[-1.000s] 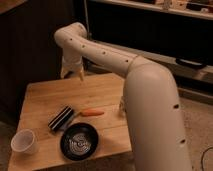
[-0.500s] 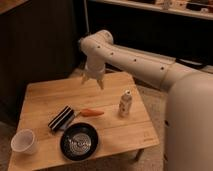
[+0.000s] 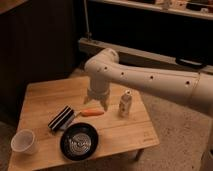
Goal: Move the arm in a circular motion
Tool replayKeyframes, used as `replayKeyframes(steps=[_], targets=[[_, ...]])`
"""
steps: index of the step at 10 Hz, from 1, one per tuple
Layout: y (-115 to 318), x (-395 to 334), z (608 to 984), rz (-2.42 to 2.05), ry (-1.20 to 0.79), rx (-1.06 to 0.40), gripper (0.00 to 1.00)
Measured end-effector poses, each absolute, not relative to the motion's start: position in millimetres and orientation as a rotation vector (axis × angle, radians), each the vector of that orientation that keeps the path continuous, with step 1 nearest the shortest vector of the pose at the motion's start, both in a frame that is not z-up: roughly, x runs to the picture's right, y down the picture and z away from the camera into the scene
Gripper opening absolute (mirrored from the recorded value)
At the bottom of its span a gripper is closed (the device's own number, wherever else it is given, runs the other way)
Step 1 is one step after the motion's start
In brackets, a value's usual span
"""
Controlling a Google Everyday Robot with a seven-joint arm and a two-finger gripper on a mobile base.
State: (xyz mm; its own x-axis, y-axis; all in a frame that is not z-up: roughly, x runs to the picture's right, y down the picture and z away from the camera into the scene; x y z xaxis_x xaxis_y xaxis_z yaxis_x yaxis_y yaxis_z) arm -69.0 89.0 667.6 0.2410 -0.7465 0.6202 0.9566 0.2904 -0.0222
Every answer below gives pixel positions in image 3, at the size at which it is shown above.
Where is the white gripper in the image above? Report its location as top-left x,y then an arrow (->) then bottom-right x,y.
83,88 -> 110,111

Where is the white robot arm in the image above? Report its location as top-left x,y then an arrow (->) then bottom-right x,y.
84,48 -> 213,117

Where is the orange carrot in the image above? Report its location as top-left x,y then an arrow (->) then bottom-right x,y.
81,110 -> 104,117

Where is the small white bottle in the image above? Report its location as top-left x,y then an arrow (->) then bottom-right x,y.
119,90 -> 132,117

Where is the wooden table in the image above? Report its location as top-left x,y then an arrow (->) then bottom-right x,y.
8,77 -> 159,171

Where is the black round bowl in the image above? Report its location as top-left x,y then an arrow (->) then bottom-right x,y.
60,122 -> 99,161

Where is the metal vertical pole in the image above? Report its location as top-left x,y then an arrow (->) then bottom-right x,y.
83,0 -> 92,41

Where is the white paper cup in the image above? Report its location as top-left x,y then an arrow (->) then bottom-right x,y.
11,129 -> 38,155

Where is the long shelf rail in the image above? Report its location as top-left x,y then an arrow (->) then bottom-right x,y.
78,38 -> 213,75

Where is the black handle on shelf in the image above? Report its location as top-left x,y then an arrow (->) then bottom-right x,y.
175,58 -> 207,69

